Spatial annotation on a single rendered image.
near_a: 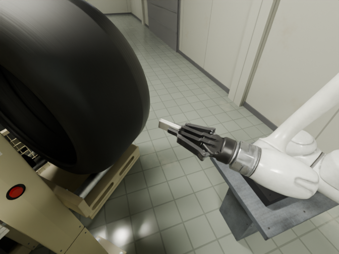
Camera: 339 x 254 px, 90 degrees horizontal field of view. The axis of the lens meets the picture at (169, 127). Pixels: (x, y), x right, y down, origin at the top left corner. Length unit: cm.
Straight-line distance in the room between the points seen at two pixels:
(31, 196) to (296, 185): 74
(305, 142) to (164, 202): 118
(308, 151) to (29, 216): 106
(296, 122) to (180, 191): 127
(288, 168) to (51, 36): 61
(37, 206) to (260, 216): 92
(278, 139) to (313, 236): 134
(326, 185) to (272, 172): 48
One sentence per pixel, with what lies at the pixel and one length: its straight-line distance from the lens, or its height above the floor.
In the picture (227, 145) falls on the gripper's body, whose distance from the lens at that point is 49.
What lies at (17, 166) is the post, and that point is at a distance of 63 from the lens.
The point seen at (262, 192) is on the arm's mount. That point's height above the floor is 70.
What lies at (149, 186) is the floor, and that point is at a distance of 175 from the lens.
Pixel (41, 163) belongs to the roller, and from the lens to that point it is 94.
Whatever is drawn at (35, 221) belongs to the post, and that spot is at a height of 91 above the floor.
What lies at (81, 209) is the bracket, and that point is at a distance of 71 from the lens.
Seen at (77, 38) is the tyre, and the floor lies 141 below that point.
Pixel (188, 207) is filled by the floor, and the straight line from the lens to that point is 166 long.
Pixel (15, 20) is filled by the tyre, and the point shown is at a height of 145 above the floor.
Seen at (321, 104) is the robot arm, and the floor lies 124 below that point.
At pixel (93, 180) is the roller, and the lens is 76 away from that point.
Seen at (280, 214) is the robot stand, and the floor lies 65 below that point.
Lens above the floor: 151
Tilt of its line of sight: 41 degrees down
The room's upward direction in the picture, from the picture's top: straight up
